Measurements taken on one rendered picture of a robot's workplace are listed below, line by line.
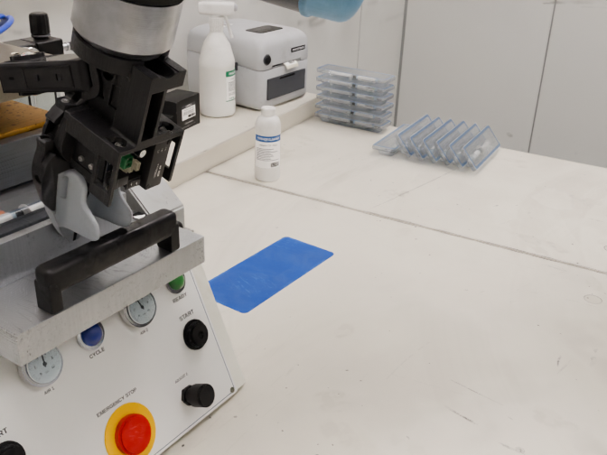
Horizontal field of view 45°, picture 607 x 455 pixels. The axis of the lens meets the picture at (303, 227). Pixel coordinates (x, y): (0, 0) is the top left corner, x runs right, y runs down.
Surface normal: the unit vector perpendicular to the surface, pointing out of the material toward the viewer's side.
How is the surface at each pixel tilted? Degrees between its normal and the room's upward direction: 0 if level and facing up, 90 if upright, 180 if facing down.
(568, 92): 90
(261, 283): 0
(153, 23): 109
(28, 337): 90
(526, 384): 0
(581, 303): 0
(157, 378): 65
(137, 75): 90
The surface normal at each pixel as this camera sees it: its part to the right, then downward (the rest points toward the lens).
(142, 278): 0.83, 0.27
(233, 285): 0.04, -0.90
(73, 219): -0.58, 0.38
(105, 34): -0.12, 0.57
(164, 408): 0.76, -0.14
